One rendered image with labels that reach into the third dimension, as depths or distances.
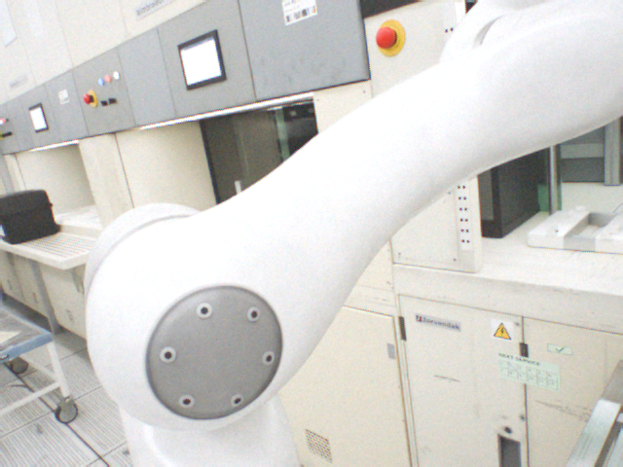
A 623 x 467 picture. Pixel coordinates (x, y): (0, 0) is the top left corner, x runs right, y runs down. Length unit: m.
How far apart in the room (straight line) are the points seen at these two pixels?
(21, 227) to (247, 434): 2.69
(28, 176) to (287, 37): 2.64
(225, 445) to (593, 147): 1.59
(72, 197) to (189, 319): 3.42
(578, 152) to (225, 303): 1.64
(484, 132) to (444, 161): 0.04
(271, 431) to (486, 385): 0.79
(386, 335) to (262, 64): 0.74
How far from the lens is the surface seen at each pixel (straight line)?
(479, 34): 0.52
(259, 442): 0.37
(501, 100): 0.40
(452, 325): 1.08
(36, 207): 2.99
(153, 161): 2.20
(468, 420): 1.20
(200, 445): 0.37
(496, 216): 1.22
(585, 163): 1.82
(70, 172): 3.65
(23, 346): 2.48
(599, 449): 0.76
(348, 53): 1.07
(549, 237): 1.14
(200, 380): 0.24
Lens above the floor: 1.23
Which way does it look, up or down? 15 degrees down
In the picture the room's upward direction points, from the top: 9 degrees counter-clockwise
